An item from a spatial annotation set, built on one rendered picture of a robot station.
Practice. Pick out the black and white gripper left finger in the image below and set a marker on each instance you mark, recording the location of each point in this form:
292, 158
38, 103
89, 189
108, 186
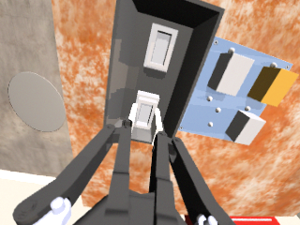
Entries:
50, 205

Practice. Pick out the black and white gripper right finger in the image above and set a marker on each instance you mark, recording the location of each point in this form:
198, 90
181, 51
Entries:
201, 205

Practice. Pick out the orange-yellow rectangular block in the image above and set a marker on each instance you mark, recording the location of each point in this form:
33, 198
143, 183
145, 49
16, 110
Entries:
272, 85

